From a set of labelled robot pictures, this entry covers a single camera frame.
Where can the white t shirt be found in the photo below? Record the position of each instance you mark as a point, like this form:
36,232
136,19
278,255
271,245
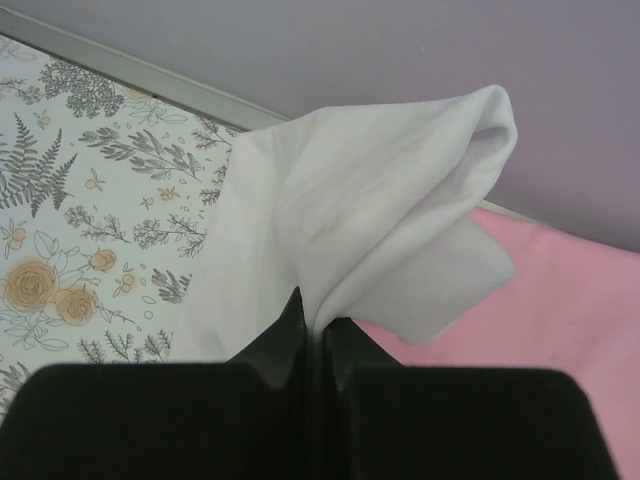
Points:
363,210

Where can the floral patterned table mat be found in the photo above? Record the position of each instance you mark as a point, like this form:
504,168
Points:
106,194

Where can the folded pink t shirt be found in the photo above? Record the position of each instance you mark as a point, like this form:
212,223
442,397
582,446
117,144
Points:
572,305

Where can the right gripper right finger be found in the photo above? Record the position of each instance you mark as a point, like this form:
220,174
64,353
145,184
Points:
388,421

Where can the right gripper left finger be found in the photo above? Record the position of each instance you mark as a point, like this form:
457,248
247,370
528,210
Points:
241,419

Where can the rear aluminium table rail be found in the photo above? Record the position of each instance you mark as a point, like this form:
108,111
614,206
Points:
123,68

